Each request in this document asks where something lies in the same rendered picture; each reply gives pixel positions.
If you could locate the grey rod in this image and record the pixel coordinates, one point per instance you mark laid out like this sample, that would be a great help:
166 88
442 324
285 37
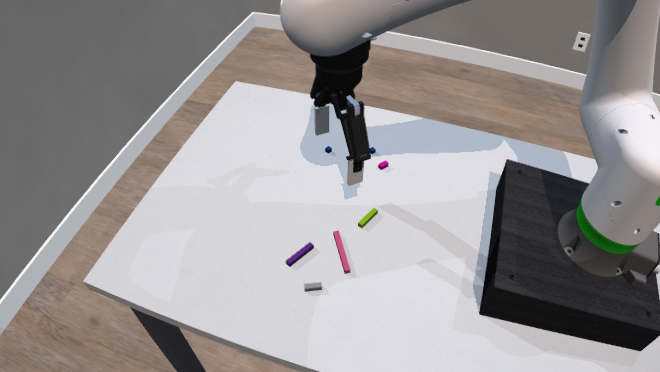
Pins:
313 286

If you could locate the lime green rod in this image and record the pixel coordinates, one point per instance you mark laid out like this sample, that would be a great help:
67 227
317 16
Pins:
367 218

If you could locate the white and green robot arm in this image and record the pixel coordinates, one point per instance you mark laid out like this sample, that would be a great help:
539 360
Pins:
620 208

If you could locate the pink rod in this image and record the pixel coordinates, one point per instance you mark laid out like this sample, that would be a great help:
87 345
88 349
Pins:
341 251

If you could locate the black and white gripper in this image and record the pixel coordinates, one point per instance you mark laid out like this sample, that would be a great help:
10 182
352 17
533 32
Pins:
342 83

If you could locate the purple rod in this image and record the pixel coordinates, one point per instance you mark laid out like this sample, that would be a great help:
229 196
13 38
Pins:
298 255

